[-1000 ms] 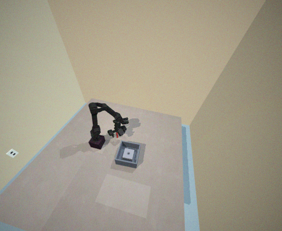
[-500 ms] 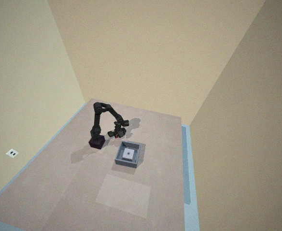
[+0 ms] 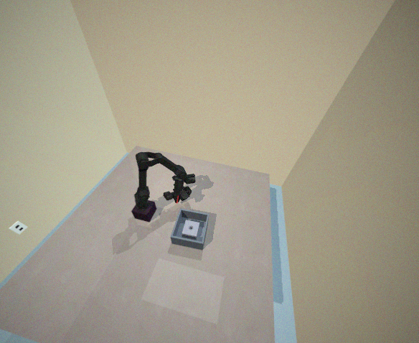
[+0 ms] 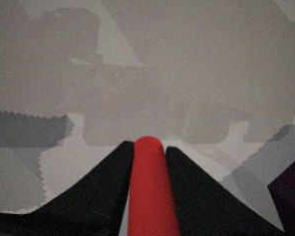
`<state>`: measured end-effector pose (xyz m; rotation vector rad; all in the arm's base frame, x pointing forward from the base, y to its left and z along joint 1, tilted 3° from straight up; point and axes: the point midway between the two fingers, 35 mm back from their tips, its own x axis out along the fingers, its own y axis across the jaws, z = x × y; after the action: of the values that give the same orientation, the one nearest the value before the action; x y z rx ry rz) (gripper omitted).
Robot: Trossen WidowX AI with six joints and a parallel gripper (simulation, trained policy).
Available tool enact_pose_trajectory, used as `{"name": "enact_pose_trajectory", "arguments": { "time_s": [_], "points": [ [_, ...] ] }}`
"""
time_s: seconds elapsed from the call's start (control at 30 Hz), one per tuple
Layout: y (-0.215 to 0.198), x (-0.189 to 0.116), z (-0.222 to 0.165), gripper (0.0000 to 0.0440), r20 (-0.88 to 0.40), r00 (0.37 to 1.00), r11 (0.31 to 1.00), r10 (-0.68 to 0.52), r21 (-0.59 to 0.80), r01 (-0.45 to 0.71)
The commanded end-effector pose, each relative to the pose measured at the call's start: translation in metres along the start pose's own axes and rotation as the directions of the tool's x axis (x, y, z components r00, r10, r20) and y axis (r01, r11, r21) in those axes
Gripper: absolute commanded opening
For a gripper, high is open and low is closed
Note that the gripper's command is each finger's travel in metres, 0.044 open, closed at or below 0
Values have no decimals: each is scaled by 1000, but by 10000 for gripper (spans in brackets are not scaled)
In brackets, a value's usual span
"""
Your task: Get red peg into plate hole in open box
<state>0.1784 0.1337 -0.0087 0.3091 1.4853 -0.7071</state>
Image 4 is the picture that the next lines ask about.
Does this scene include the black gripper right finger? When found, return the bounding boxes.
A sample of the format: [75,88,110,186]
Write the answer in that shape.
[166,145,295,236]

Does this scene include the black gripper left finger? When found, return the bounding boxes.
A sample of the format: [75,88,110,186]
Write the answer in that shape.
[0,140,135,236]

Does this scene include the red peg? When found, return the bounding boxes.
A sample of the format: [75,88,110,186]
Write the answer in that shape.
[128,136,180,236]

